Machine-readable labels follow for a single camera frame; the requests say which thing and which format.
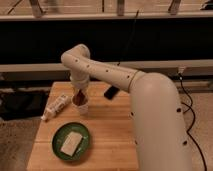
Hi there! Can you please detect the dark red pepper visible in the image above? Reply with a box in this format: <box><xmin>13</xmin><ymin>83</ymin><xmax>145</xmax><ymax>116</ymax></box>
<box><xmin>74</xmin><ymin>92</ymin><xmax>85</xmax><ymax>105</ymax></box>

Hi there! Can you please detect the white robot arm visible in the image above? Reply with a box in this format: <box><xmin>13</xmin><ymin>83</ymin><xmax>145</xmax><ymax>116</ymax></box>
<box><xmin>61</xmin><ymin>44</ymin><xmax>193</xmax><ymax>171</ymax></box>

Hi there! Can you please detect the white ceramic cup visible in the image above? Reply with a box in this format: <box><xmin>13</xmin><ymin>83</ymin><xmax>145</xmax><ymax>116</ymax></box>
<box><xmin>72</xmin><ymin>96</ymin><xmax>88</xmax><ymax>115</ymax></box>

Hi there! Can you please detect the black smartphone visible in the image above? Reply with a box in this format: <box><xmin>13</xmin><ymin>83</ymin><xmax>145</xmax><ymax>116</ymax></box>
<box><xmin>104</xmin><ymin>86</ymin><xmax>119</xmax><ymax>100</ymax></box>

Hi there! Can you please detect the white toothpaste tube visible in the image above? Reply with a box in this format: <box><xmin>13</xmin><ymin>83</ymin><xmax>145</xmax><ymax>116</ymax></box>
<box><xmin>41</xmin><ymin>94</ymin><xmax>71</xmax><ymax>121</ymax></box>

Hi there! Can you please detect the green plate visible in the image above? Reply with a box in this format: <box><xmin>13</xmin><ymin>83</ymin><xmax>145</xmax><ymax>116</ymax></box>
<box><xmin>52</xmin><ymin>122</ymin><xmax>90</xmax><ymax>161</ymax></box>

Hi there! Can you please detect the white sponge block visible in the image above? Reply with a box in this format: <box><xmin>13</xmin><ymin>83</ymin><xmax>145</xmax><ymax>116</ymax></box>
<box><xmin>61</xmin><ymin>132</ymin><xmax>82</xmax><ymax>156</ymax></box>

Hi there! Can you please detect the black cable on floor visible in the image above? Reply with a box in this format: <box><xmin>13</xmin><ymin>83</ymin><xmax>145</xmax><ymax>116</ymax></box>
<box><xmin>178</xmin><ymin>73</ymin><xmax>208</xmax><ymax>171</ymax></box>

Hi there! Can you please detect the black background cable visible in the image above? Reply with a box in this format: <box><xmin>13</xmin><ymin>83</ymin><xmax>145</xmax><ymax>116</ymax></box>
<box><xmin>116</xmin><ymin>9</ymin><xmax>140</xmax><ymax>66</ymax></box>

